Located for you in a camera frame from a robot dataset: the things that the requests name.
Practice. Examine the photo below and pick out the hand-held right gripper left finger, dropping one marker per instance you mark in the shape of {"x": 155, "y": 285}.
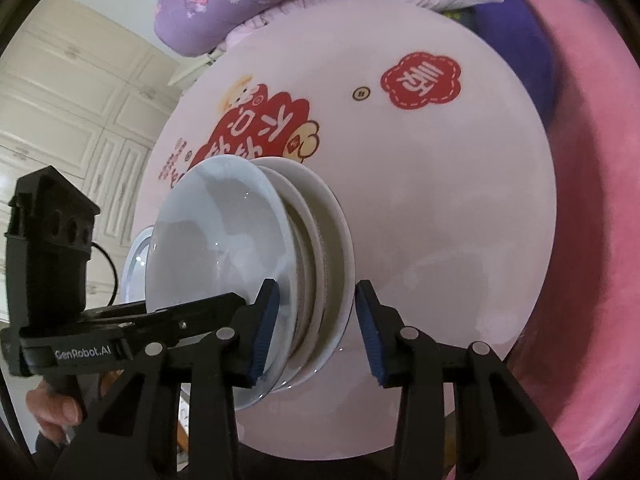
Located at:
{"x": 262, "y": 330}

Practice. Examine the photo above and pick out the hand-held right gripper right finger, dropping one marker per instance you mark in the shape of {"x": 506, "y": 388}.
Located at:
{"x": 370, "y": 330}

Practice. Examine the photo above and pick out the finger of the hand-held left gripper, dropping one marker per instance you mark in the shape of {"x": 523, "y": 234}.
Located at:
{"x": 185, "y": 327}
{"x": 175, "y": 307}

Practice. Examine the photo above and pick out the white plate with grey rim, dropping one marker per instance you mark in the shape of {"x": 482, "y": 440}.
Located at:
{"x": 135, "y": 265}

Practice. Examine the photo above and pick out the white scalloped bowl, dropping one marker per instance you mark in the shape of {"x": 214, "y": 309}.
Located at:
{"x": 336, "y": 265}
{"x": 215, "y": 260}
{"x": 305, "y": 285}

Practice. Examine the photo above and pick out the person's left hand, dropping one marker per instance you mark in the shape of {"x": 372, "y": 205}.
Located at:
{"x": 52, "y": 405}

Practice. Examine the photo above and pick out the round pink printed table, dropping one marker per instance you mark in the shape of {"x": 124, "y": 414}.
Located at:
{"x": 450, "y": 210}

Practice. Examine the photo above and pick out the cream panelled wardrobe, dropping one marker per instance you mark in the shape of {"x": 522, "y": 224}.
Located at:
{"x": 60, "y": 110}

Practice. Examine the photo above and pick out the pink bed sheet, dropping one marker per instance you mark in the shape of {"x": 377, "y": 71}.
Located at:
{"x": 590, "y": 210}

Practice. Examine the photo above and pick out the purple floral quilt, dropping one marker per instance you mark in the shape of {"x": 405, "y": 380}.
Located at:
{"x": 210, "y": 10}

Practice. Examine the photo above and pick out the dark purple cloth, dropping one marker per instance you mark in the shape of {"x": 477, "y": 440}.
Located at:
{"x": 520, "y": 60}

